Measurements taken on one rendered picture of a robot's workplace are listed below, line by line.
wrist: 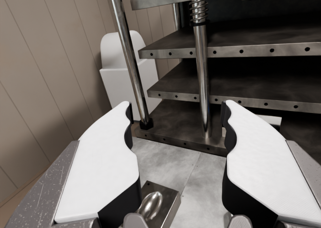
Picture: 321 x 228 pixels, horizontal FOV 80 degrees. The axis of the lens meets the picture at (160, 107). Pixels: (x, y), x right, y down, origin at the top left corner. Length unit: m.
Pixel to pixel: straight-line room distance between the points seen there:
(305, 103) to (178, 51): 0.60
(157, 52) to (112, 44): 1.58
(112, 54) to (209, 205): 2.16
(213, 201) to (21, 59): 2.25
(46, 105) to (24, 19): 0.94
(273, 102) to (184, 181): 0.54
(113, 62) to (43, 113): 1.04
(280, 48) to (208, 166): 0.59
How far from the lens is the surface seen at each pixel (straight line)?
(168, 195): 0.81
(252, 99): 1.02
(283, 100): 1.01
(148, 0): 1.08
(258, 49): 0.93
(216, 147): 1.11
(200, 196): 0.88
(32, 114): 2.59
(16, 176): 2.70
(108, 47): 2.65
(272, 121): 1.06
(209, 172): 0.95
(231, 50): 0.94
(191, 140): 1.14
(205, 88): 0.99
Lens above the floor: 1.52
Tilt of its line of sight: 29 degrees down
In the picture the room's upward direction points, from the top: 11 degrees counter-clockwise
